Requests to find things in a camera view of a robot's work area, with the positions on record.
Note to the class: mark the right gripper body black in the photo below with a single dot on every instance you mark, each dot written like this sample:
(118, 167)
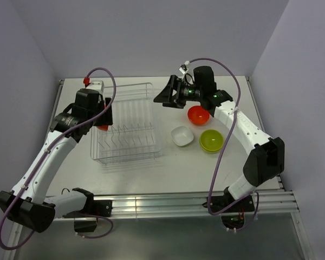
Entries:
(191, 93)

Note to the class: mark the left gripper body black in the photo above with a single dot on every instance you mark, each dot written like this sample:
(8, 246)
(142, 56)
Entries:
(105, 119)

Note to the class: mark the orange bowl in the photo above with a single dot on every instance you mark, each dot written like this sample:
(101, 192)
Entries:
(197, 115)
(103, 128)

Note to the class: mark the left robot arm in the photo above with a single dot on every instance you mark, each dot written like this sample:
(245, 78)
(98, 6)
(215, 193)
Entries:
(26, 203)

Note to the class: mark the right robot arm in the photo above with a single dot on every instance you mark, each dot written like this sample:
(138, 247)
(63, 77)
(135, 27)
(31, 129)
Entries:
(265, 154)

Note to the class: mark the white square bowl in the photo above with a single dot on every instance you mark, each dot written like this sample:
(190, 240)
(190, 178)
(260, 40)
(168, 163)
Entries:
(182, 136)

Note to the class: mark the green bowl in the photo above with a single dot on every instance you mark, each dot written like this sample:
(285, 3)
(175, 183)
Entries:
(211, 141)

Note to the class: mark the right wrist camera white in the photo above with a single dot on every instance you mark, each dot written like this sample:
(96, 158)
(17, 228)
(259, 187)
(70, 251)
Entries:
(184, 68)

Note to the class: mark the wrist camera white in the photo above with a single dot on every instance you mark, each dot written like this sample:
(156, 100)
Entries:
(184, 68)
(96, 85)

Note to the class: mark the wire dish rack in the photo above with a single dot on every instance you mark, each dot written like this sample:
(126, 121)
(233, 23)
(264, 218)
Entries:
(134, 134)

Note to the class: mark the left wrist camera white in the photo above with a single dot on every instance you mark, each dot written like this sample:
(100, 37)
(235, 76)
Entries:
(96, 85)

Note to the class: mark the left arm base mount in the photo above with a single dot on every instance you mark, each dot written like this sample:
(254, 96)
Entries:
(102, 208)

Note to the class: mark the black box under rail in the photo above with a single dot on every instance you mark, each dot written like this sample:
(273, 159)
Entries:
(85, 226)

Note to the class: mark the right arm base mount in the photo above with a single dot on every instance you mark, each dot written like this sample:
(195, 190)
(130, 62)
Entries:
(226, 204)

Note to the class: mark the aluminium rail front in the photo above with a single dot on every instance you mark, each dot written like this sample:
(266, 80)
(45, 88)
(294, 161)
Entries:
(192, 205)

